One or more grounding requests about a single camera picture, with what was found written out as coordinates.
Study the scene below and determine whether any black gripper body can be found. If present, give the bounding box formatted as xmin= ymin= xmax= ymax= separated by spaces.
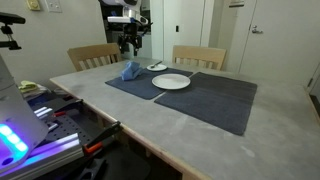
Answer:
xmin=119 ymin=22 xmax=144 ymax=44

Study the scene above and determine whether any blue microfibre towel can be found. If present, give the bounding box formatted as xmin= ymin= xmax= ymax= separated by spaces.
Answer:
xmin=120 ymin=60 xmax=145 ymax=82

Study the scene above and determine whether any small white round plate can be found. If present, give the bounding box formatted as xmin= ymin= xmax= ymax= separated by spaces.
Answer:
xmin=146 ymin=63 xmax=168 ymax=72

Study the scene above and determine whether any large white round plate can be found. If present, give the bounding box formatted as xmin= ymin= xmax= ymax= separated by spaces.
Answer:
xmin=151 ymin=73 xmax=192 ymax=91

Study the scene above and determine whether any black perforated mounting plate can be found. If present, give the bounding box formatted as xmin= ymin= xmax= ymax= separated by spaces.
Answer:
xmin=41 ymin=113 xmax=96 ymax=148

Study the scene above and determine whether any white kitchen cabinet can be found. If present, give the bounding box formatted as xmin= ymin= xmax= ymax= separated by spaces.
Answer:
xmin=138 ymin=33 xmax=153 ymax=60

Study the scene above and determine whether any silver metal spoon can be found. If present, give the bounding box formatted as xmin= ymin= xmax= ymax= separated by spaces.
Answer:
xmin=149 ymin=60 xmax=164 ymax=70

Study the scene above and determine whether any light wooden slatted chair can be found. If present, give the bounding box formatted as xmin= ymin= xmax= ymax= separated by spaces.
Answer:
xmin=171 ymin=44 xmax=228 ymax=72
xmin=66 ymin=42 xmax=123 ymax=73

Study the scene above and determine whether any dark blue woven placemat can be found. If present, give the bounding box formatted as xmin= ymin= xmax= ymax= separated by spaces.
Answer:
xmin=105 ymin=66 xmax=194 ymax=101
xmin=153 ymin=71 xmax=258 ymax=137

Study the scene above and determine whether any white closet door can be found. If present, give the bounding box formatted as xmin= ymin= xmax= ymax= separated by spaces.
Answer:
xmin=162 ymin=0 xmax=205 ymax=64

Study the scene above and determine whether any yellow green cloth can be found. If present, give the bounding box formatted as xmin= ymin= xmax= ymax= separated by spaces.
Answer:
xmin=17 ymin=80 xmax=39 ymax=95

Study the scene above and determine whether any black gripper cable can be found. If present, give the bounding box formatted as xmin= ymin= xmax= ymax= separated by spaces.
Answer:
xmin=138 ymin=20 xmax=154 ymax=36

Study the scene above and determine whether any white light switch plate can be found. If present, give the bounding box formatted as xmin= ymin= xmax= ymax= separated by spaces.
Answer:
xmin=44 ymin=0 xmax=64 ymax=14

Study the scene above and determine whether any black clamp with orange handle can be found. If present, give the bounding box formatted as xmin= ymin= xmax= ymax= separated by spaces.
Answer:
xmin=49 ymin=98 xmax=84 ymax=118
xmin=82 ymin=120 xmax=123 ymax=156

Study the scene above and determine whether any yellowish wall thermostat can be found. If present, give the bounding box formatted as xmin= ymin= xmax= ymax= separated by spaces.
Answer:
xmin=26 ymin=0 xmax=42 ymax=12

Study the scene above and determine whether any silver aluminium extrusion rail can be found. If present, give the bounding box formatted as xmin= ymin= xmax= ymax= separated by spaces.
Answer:
xmin=33 ymin=105 xmax=60 ymax=133
xmin=0 ymin=132 xmax=84 ymax=180

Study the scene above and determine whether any small wall sign plate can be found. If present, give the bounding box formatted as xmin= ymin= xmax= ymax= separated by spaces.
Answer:
xmin=228 ymin=0 xmax=246 ymax=9

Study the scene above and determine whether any black camera on mount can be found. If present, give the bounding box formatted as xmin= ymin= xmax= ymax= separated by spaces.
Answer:
xmin=0 ymin=12 xmax=27 ymax=52

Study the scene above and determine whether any silver door lever handle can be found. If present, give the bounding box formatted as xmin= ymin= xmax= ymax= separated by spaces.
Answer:
xmin=250 ymin=24 xmax=264 ymax=35

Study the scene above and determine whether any white door with lever handle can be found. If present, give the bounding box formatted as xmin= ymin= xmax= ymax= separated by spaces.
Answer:
xmin=239 ymin=0 xmax=320 ymax=88

